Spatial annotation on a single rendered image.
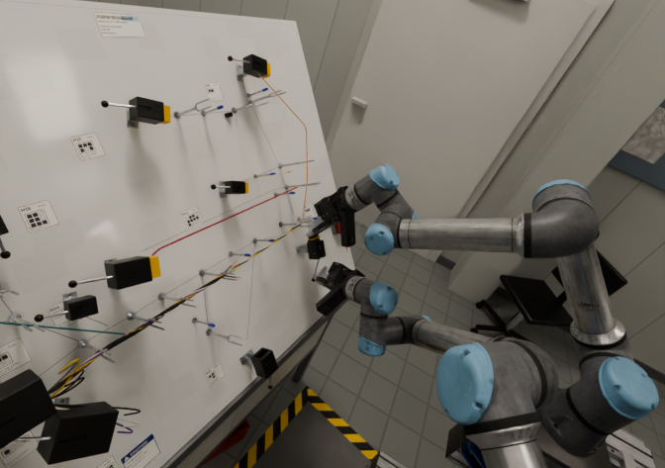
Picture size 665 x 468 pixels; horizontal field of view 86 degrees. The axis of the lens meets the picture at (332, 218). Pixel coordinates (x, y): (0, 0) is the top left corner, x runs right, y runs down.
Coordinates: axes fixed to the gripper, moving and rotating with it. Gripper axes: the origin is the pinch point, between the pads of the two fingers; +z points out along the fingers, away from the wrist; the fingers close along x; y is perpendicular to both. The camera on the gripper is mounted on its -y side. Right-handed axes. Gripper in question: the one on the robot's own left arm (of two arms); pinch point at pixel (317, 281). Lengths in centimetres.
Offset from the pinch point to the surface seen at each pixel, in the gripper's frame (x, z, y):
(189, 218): 47.5, -8.0, -5.3
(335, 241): -6.3, 12.0, 18.2
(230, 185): 44.4, -10.8, 7.1
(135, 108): 71, -19, 7
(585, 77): -101, 3, 198
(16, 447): 52, -22, -56
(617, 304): -258, 9, 115
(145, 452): 27, -15, -55
